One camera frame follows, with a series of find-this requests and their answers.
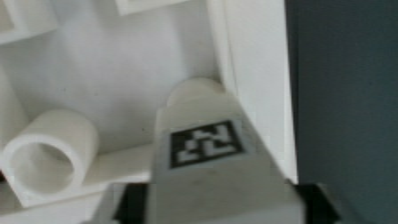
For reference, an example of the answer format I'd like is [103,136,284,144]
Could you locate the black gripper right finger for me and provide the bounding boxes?
[287,180,350,224]

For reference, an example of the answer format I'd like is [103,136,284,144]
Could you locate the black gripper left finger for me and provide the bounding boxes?
[87,181,152,224]

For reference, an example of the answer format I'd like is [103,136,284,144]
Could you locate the white chair seat part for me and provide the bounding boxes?
[0,0,225,224]

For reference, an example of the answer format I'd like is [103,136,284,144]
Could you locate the white U-shaped obstacle fence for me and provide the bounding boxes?
[223,0,296,181]

